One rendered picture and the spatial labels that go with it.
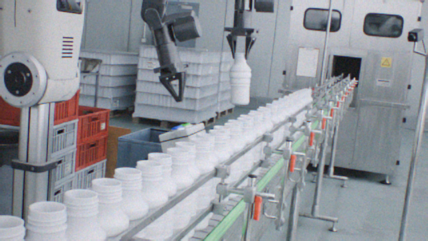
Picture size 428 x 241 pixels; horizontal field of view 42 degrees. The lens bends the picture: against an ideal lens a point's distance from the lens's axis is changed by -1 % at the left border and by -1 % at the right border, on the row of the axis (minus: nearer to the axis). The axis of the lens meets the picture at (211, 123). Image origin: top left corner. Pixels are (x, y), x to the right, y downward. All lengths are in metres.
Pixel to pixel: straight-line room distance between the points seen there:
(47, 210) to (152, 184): 0.22
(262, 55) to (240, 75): 10.09
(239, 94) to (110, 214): 1.15
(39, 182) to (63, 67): 0.34
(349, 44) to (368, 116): 0.79
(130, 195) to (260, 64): 11.17
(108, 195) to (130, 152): 1.45
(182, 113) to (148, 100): 0.56
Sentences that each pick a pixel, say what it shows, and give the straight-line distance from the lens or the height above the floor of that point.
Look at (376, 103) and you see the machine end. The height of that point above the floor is 0.86.
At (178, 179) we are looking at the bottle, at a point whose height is 1.12.
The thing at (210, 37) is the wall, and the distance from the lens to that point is 12.13.
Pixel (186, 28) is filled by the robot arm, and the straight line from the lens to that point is 1.45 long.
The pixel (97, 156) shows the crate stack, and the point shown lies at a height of 0.27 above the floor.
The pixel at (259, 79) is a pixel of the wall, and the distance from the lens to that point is 11.88.
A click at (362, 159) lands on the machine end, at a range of 6.22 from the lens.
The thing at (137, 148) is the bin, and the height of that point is 0.92.
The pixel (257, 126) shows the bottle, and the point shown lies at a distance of 1.46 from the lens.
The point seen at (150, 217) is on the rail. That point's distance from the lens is 0.74.
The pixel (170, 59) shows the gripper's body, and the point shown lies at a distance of 1.46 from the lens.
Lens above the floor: 1.35
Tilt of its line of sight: 9 degrees down
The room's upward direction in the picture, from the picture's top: 6 degrees clockwise
